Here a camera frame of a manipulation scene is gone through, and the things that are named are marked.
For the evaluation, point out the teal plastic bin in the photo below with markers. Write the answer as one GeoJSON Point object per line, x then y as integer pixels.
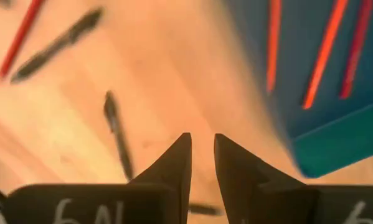
{"type": "Point", "coordinates": [329, 140]}

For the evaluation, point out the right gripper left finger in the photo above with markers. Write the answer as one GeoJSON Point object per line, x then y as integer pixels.
{"type": "Point", "coordinates": [161, 193]}

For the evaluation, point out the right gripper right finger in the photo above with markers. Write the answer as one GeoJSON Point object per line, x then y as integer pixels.
{"type": "Point", "coordinates": [251, 193]}

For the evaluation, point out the red pencil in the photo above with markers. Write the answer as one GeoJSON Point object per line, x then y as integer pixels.
{"type": "Point", "coordinates": [18, 37]}
{"type": "Point", "coordinates": [357, 46]}

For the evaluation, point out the orange pencil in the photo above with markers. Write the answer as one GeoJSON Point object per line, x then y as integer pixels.
{"type": "Point", "coordinates": [272, 46]}
{"type": "Point", "coordinates": [324, 53]}

